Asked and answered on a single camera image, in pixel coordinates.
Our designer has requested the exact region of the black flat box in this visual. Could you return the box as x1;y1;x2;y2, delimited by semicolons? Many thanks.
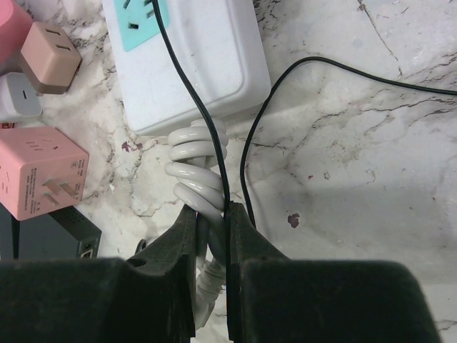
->
11;207;101;260
0;205;14;261

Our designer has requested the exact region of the white power strip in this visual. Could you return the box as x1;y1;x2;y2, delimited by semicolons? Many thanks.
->
103;1;271;136

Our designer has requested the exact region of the left black flat box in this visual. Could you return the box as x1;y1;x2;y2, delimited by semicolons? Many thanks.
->
0;205;14;261

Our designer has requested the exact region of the white cord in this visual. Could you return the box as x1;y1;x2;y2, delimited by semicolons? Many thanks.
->
164;119;229;329

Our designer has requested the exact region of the pink triangular power strip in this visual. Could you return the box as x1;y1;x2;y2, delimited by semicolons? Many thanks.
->
0;0;33;64

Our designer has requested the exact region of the thin black cable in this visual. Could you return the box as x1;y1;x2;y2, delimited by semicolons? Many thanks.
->
151;0;457;229

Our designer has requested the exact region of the pink cube socket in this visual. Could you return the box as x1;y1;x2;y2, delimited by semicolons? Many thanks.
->
1;126;89;221

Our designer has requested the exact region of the beige pink USB charger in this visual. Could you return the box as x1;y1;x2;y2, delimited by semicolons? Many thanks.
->
19;21;81;94

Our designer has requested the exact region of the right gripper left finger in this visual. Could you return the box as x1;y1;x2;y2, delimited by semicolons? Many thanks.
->
1;207;196;342

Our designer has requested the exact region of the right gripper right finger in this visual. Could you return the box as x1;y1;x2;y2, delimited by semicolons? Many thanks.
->
226;203;441;342

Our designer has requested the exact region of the right black flat box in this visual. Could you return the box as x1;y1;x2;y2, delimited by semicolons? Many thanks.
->
11;207;101;260

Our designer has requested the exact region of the white plug adapter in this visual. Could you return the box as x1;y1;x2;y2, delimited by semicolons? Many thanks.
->
1;72;42;123

